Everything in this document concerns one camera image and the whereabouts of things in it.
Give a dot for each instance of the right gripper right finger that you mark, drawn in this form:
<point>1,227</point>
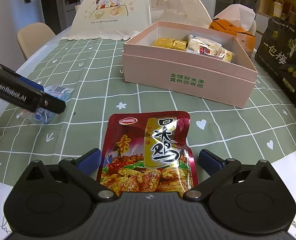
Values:
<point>220,172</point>

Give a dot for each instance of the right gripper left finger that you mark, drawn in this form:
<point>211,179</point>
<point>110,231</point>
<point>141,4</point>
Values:
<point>78,172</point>

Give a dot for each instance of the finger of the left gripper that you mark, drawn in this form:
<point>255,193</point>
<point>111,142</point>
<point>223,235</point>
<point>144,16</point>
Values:
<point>26,83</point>
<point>52,104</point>

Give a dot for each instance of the blue clear candy packet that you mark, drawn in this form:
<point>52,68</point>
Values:
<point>42,116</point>

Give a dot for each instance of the red vegetarian chicken packet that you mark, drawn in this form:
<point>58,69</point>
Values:
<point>148,152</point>

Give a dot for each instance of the long yellow biscuit packet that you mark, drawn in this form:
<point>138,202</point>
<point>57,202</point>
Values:
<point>225,55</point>

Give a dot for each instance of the white biscuit snack packet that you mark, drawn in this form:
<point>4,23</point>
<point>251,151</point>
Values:
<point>204,46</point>

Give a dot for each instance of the yellow gold snack packet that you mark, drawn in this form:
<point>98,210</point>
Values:
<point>170,44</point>

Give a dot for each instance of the beige chair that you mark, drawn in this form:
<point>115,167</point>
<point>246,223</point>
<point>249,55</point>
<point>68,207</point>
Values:
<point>32,37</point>

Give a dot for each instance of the green checked tablecloth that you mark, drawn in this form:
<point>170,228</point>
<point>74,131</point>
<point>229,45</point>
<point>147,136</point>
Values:
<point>264,129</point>

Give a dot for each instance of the cream mesh food cover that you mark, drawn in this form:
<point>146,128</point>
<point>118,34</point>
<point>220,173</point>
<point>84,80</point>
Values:
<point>123,19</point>

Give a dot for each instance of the pink cardboard box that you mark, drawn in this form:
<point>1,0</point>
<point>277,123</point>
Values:
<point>204,76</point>

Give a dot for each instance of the black plum snack bag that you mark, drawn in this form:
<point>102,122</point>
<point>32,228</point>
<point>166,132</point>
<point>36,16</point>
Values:
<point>277,55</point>

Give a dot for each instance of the orange tissue pack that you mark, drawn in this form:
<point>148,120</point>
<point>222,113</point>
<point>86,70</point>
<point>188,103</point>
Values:
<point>237,20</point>

